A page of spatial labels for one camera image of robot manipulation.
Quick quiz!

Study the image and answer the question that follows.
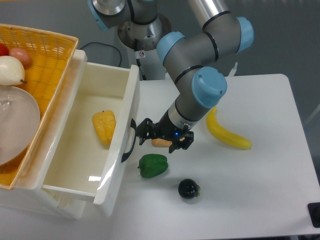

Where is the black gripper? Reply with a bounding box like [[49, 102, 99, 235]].
[[136, 114, 194, 154]]

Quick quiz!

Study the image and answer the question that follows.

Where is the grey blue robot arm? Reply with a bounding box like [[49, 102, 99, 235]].
[[88, 0, 254, 152]]

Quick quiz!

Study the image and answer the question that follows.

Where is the white drawer cabinet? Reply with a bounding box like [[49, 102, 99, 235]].
[[0, 50, 87, 217]]

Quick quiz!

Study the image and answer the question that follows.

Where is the toy bread pastry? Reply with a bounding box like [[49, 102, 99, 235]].
[[151, 138, 173, 148]]

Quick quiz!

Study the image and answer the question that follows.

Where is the green bell pepper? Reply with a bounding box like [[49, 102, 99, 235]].
[[137, 153, 169, 179]]

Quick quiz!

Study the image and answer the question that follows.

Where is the dark purple eggplant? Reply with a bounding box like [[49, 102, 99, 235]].
[[178, 178, 201, 200]]

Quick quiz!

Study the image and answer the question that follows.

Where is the yellow banana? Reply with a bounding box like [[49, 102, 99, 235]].
[[206, 107, 252, 150]]

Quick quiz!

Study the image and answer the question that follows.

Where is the yellow bell pepper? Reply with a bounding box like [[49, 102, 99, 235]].
[[91, 110, 116, 148]]

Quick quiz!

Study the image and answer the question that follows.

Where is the yellow woven basket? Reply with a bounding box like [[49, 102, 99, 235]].
[[0, 23, 79, 190]]

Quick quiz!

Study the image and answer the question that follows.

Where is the beige plate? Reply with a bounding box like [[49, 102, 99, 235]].
[[0, 86, 41, 165]]

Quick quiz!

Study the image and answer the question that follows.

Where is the pink peach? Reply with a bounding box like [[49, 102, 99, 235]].
[[8, 47, 32, 68]]

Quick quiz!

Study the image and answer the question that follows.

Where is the black corner object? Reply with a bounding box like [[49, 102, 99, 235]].
[[307, 202, 320, 228]]

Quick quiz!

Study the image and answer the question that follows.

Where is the white pear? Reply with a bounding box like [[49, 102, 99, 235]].
[[0, 55, 27, 86]]

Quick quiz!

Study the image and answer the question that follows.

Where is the red tomato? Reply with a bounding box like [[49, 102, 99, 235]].
[[0, 43, 9, 57]]

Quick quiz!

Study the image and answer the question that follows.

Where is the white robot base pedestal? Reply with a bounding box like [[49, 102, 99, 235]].
[[117, 13, 172, 81]]

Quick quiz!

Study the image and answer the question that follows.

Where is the black cable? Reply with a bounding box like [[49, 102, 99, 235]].
[[79, 41, 122, 68]]

